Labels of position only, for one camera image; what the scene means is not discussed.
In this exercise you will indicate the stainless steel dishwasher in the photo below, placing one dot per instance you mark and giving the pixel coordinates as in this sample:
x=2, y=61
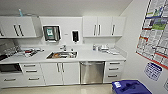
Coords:
x=92, y=73

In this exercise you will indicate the blue dish soap bottle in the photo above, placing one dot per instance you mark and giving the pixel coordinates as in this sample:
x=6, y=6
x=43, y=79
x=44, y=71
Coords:
x=94, y=47

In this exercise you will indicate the small white bottle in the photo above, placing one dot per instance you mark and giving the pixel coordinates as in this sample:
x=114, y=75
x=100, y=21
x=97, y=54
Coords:
x=97, y=48

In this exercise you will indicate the black soap dispenser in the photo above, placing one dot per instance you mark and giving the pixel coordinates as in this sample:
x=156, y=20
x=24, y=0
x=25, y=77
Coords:
x=75, y=36

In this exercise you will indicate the stack of white plates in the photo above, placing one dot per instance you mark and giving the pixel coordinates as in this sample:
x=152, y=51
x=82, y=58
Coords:
x=104, y=49

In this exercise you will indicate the chrome faucet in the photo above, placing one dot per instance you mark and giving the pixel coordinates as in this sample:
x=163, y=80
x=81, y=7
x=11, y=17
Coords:
x=63, y=48

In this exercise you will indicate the steel paper towel dispenser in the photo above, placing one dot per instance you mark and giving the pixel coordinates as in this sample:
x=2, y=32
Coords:
x=50, y=33

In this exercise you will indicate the white drawer unit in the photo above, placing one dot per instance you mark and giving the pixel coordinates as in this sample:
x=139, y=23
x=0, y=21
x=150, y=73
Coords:
x=115, y=72
x=33, y=75

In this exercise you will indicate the white two-door base cabinet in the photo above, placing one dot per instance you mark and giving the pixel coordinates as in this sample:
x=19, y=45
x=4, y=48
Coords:
x=50, y=75

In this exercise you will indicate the blue recycling bin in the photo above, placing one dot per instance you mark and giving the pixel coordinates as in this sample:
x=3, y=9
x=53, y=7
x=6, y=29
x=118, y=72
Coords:
x=126, y=87

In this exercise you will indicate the blue recycling sign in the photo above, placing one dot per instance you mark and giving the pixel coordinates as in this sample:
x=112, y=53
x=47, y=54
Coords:
x=152, y=71

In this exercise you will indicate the blue spray bottle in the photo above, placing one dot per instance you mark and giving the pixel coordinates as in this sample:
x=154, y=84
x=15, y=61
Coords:
x=20, y=13

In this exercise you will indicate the black built-in microwave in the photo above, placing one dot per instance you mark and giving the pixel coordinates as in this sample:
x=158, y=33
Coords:
x=10, y=68

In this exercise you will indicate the dark coffee machine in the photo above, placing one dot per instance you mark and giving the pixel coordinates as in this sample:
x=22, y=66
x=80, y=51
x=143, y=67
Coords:
x=6, y=50

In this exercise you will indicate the green recycling sign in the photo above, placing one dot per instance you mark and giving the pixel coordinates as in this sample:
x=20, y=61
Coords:
x=165, y=85

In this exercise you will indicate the wall notice board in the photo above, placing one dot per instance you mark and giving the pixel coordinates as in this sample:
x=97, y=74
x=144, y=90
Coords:
x=153, y=33

